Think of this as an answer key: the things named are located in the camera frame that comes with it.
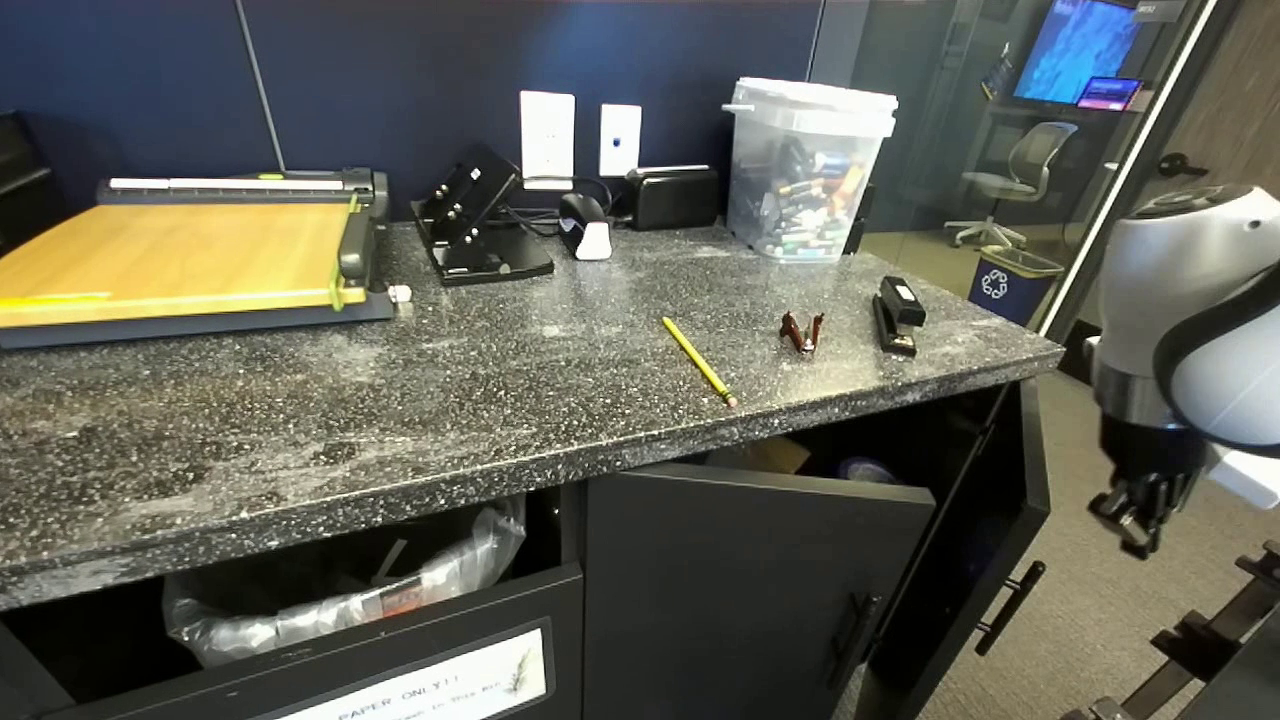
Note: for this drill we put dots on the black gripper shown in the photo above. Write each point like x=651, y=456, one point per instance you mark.
x=1156, y=463

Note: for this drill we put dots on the black end cabinet door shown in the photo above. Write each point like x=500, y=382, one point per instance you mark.
x=980, y=532

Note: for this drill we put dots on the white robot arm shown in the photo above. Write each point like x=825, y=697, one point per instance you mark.
x=1187, y=304

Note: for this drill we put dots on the black trash door white label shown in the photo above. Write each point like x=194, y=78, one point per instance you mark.
x=265, y=674

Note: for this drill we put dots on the blue recycling bin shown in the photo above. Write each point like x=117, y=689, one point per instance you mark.
x=1008, y=289

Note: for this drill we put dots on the black stapler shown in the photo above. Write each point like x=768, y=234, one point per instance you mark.
x=898, y=314

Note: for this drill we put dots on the grey office chair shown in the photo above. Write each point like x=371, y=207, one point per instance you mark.
x=1021, y=173

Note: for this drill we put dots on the dark red staple remover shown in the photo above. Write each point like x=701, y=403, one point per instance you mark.
x=803, y=332

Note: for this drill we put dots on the yellow pencil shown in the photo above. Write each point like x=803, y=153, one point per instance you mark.
x=699, y=362

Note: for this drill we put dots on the clear lidded plastic container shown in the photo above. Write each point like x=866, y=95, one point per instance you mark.
x=806, y=173

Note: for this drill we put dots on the black box device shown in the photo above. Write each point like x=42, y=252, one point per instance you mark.
x=675, y=197

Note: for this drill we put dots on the black white tape dispenser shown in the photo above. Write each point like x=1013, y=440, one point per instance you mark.
x=591, y=229

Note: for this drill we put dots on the black hole punch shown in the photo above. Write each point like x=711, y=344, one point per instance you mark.
x=473, y=223

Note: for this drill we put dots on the small white eraser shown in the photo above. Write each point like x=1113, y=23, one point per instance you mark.
x=398, y=294

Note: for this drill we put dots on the clear trash bag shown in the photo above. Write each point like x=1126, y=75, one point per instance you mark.
x=333, y=584

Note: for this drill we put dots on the wooden paper cutter board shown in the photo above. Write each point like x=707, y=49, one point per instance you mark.
x=173, y=252

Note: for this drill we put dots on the black robot stand frame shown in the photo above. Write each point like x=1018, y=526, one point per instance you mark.
x=1203, y=652

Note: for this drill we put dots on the wall monitor screen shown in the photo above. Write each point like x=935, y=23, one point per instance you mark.
x=1082, y=49

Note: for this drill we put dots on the white wall outlet plate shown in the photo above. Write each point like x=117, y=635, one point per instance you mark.
x=621, y=139

